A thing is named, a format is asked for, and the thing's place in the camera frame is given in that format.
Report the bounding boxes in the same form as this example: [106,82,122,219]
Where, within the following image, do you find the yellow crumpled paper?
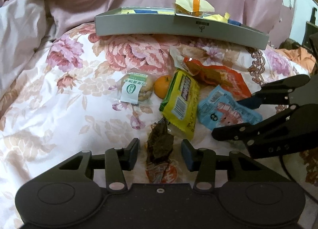
[206,12,231,23]

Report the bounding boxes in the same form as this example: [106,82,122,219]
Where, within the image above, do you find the black cable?
[279,156,318,198]

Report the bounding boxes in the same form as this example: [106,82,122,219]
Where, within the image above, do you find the brown dried snack packet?
[144,118,178,185]

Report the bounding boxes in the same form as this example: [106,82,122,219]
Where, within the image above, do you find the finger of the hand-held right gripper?
[211,104,300,143]
[236,74,311,110]

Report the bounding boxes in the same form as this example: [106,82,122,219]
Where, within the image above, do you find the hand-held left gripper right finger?
[181,139,262,193]

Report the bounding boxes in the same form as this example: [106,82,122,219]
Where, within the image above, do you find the orange mandarin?
[153,75,173,99]

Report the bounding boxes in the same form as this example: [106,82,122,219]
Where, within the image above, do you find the yellow snack packet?
[159,68,200,141]

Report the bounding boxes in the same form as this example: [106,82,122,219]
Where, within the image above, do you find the light blue snack packet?
[197,85,263,131]

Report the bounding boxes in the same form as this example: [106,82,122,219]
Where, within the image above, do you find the clear white-label bun packet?
[117,71,156,106]

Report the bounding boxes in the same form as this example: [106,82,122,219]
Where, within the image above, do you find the orange cloth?
[281,45,316,75]

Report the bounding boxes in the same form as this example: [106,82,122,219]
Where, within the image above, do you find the grey cardboard box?
[94,6,270,50]

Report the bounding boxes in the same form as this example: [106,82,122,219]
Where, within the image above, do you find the pale pink duvet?
[0,0,60,95]

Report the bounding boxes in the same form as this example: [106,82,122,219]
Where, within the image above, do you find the cream orange bread packet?
[173,0,216,18]

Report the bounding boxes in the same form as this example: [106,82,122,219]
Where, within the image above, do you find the red snack packet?
[182,56,252,100]

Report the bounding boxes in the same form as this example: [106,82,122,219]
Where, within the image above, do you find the floral bedsheet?
[0,24,318,229]

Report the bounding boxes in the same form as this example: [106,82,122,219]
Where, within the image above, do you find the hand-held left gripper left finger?
[58,137,141,194]

